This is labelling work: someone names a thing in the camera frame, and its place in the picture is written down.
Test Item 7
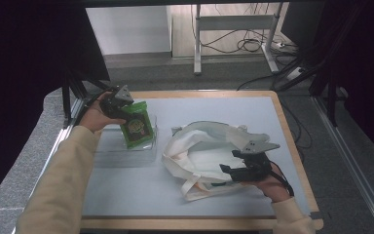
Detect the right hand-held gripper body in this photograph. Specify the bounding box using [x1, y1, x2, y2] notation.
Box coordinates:
[232, 132, 281, 182]

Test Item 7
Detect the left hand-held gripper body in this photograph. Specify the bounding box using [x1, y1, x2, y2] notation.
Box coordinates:
[98, 85, 134, 120]

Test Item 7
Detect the green snack packet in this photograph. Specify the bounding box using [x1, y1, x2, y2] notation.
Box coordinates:
[120, 100, 156, 150]

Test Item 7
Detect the white canvas tote bag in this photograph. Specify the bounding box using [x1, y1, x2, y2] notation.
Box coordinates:
[161, 120, 281, 202]

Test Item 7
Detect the clear plastic container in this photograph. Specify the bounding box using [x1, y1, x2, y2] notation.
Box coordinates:
[92, 113, 160, 169]

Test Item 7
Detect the person's left hand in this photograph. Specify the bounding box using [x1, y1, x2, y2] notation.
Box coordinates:
[78, 92, 128, 134]

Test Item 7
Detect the person's right hand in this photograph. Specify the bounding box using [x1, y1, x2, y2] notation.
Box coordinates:
[240, 161, 294, 203]

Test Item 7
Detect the black metal stand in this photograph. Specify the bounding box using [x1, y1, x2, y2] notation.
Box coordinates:
[274, 3, 366, 129]
[60, 64, 115, 129]

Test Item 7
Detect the white panel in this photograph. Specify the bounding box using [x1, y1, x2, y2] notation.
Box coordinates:
[86, 5, 172, 56]

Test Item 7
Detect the white power strip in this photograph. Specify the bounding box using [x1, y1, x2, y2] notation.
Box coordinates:
[285, 66, 307, 81]

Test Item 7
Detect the dark curtain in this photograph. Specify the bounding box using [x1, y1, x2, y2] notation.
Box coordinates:
[0, 0, 110, 211]
[318, 0, 374, 159]

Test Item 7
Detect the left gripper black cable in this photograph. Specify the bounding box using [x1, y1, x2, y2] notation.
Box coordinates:
[73, 87, 116, 126]

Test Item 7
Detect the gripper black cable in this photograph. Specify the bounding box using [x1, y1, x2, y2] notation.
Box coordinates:
[73, 87, 116, 126]
[269, 160, 296, 198]

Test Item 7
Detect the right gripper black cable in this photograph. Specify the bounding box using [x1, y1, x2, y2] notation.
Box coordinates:
[269, 160, 296, 198]

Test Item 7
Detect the thin black cable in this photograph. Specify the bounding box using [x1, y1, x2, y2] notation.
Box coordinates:
[279, 97, 314, 152]

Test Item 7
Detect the aluminium rail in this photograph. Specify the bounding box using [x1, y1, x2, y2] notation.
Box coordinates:
[11, 97, 86, 234]
[311, 96, 374, 234]

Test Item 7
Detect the white metal desk frame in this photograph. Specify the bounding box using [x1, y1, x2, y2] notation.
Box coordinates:
[193, 3, 285, 76]

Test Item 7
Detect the tangle of black floor cables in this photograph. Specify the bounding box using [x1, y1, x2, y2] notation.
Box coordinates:
[191, 3, 301, 56]

